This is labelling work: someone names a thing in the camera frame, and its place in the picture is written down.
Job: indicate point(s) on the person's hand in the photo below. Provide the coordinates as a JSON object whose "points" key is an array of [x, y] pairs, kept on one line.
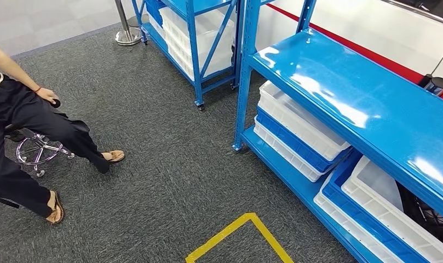
{"points": [[47, 94]]}

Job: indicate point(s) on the black round object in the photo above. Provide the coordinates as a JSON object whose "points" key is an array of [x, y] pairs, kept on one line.
{"points": [[56, 103]]}

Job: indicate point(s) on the person's forearm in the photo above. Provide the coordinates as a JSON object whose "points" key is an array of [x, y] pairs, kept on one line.
{"points": [[11, 67]]}

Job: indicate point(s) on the blue metal shelf rack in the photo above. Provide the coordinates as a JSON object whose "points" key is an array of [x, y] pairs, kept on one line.
{"points": [[351, 94]]}

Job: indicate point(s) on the person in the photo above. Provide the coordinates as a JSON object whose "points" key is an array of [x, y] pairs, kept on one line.
{"points": [[29, 119]]}

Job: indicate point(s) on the chrome chair base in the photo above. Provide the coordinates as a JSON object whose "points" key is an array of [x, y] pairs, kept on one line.
{"points": [[40, 150]]}

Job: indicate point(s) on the chrome stanchion base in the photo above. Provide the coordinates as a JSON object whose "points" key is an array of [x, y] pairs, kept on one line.
{"points": [[127, 34]]}

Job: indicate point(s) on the blue plastic bin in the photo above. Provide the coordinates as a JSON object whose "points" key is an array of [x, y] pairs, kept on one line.
{"points": [[154, 11], [290, 139], [355, 214]]}

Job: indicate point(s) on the blue rack on casters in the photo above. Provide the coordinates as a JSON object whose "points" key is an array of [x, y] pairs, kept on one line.
{"points": [[192, 54]]}

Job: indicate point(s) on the white car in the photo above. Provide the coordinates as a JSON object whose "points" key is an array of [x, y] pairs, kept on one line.
{"points": [[388, 32]]}

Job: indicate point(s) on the black cylindrical sensor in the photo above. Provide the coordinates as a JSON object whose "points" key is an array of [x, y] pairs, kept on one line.
{"points": [[437, 86]]}

